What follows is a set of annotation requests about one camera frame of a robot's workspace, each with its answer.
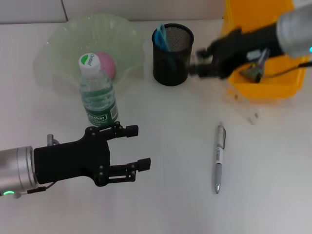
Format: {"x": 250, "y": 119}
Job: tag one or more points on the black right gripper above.
{"x": 239, "y": 48}

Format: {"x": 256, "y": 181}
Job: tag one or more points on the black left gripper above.
{"x": 73, "y": 161}

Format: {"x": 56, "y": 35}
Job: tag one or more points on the teal plastic wrapper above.
{"x": 253, "y": 73}

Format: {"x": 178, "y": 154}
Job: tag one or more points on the blue scissors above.
{"x": 161, "y": 36}

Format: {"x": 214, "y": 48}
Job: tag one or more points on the clear green-label water bottle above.
{"x": 97, "y": 92}

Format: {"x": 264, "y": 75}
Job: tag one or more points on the transparent plastic ruler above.
{"x": 254, "y": 117}

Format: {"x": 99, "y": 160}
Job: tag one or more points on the grey retractable pen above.
{"x": 218, "y": 170}

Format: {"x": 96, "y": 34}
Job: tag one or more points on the black mesh pen cup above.
{"x": 170, "y": 73}

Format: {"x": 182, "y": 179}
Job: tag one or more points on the pink peach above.
{"x": 109, "y": 65}

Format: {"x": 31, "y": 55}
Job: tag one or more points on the green wavy glass plate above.
{"x": 65, "y": 36}

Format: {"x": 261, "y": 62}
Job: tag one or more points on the yellow plastic storage bin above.
{"x": 268, "y": 87}

